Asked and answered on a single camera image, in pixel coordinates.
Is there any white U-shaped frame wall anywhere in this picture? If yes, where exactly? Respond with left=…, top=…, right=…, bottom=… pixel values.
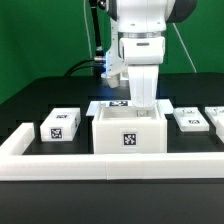
left=0, top=123, right=224, bottom=181

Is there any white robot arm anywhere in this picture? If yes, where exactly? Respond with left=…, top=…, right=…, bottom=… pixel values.
left=104, top=0, right=198, bottom=116

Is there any white cabinet body box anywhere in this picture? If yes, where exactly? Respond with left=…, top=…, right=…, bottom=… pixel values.
left=92, top=103, right=167, bottom=154

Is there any black cable bundle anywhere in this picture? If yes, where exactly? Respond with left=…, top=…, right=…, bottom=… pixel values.
left=64, top=56, right=107, bottom=78

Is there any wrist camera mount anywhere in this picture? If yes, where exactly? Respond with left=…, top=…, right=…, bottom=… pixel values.
left=106, top=65, right=127, bottom=88

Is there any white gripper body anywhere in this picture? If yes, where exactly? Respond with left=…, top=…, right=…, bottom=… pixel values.
left=119, top=37, right=165, bottom=108

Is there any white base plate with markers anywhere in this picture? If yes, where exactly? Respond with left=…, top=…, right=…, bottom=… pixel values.
left=86, top=99, right=173, bottom=116

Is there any white cabinet door panel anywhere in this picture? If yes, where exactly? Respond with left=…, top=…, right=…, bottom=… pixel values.
left=205, top=106, right=224, bottom=143
left=173, top=107, right=209, bottom=132

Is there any thin white cable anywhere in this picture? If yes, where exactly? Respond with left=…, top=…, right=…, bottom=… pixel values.
left=83, top=0, right=94, bottom=76

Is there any small white cabinet top box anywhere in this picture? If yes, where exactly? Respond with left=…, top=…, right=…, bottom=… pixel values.
left=40, top=108, right=81, bottom=142

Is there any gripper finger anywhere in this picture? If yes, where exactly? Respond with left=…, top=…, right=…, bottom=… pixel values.
left=137, top=108, right=148, bottom=117

